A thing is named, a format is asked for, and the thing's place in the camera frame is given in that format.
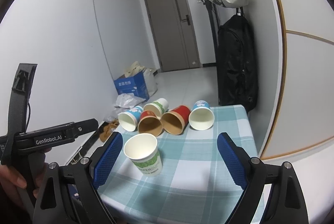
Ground brown entrance door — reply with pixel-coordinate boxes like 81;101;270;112
144;0;201;72

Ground white green paper cup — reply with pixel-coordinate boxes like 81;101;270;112
143;98;169;119
123;134;162;177

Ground black coat rack pole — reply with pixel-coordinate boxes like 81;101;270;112
197;0;220;68

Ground brown suede shoe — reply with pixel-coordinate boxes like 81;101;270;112
104;119;119;132
99;126;115;143

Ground brown suede shoe back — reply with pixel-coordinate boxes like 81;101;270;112
104;119;119;132

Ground blue cardboard box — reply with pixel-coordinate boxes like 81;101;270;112
114;72;149;101

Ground large red paper cup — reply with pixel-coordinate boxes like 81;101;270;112
161;105;191;135

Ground person's left hand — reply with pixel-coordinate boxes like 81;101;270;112
1;165;27;212

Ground white green back paper cup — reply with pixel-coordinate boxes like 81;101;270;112
143;98;169;119

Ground small blue white paper cup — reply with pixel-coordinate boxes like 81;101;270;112
118;106;143;132

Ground teal plaid tablecloth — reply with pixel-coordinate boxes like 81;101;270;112
99;105;257;223

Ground small red paper cup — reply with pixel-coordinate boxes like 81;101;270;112
138;110;163;137

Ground beige canvas bag in box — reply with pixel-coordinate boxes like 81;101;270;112
124;61;146;78

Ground black hanging backpack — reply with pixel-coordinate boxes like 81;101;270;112
217;7;259;112

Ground white sack behind box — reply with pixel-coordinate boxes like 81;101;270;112
143;68;158;97

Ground large blue white paper cup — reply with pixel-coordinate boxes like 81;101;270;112
189;100;215;131

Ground white wardrobe cabinet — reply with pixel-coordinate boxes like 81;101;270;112
262;0;333;159

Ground white plastic parcel bag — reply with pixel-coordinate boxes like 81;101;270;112
114;93;145;108

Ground brown suede shoe front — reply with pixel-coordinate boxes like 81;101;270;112
99;126;115;143

